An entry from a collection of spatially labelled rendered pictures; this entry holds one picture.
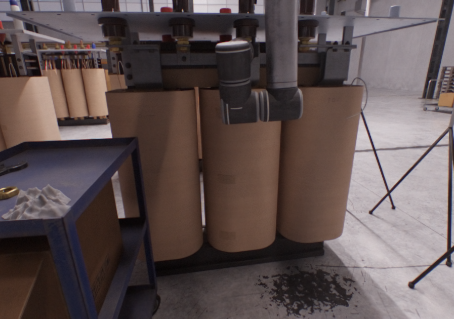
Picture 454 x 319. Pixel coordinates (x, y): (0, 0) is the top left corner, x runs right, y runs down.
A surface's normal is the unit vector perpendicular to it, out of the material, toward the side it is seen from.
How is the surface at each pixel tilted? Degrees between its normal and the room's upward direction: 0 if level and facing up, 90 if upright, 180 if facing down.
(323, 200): 90
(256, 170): 90
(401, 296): 0
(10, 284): 26
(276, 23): 92
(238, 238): 90
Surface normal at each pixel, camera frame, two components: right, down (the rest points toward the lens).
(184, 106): 0.72, 0.21
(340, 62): 0.16, 0.31
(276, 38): -0.41, 0.33
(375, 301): -0.02, -0.95
